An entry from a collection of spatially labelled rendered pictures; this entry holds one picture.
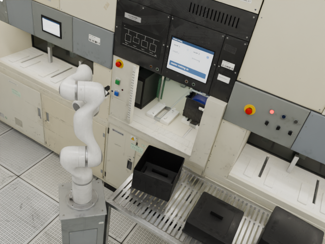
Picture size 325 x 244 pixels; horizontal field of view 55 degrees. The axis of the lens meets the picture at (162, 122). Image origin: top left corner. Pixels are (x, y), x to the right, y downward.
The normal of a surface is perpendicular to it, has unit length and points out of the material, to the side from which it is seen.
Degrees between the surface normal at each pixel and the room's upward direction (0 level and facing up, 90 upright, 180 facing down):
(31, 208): 0
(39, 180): 0
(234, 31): 90
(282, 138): 90
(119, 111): 90
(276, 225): 0
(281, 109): 90
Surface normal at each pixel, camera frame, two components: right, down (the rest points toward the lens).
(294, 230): 0.16, -0.79
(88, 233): 0.26, 0.62
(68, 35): -0.49, 0.46
